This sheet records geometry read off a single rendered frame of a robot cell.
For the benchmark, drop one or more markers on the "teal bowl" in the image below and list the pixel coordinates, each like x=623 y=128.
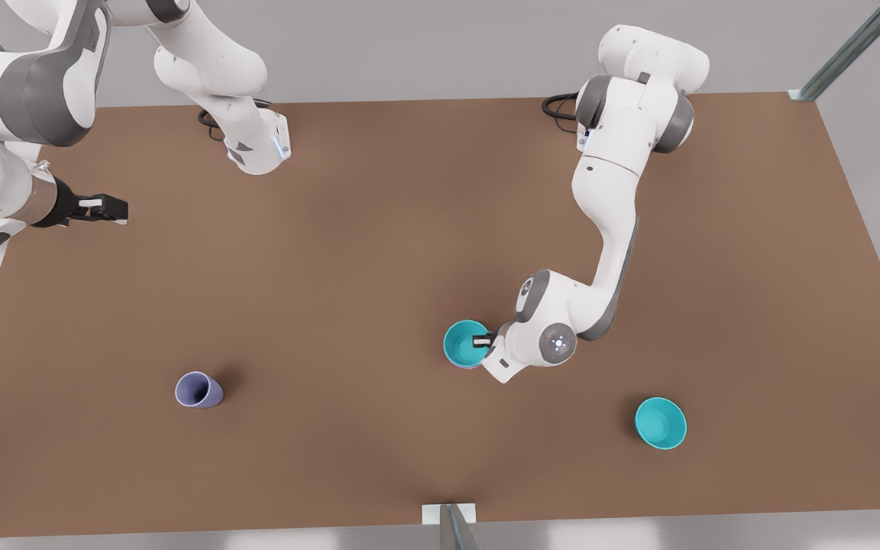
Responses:
x=459 y=344
x=660 y=422

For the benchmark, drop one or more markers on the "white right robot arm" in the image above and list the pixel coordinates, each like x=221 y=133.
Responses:
x=43 y=84

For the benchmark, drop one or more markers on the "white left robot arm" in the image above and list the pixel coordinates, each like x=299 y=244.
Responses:
x=612 y=191

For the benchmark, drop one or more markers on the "lilac cup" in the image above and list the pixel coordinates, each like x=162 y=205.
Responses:
x=197 y=390

